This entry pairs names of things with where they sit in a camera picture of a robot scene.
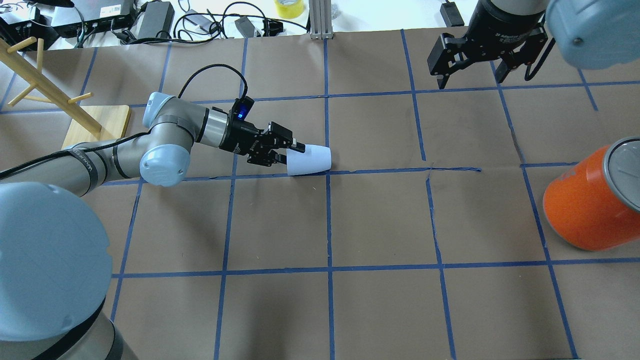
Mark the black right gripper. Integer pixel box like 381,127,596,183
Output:
427,0,556,90

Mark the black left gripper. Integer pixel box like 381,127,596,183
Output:
218,97,306,167

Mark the light blue plastic cup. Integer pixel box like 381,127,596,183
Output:
286,145,332,176

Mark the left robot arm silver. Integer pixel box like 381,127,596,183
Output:
1,92,312,360

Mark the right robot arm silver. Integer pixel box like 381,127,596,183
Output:
427,0,640,89

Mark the wooden cup rack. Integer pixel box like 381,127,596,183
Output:
0,36,132,151

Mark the black power adapter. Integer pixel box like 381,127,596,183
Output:
439,0,466,28

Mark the yellow tape roll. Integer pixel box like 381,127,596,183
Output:
273,0,306,19

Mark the orange can with silver lid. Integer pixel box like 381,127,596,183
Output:
542,136,640,251

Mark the aluminium frame post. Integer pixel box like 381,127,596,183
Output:
308,0,334,40

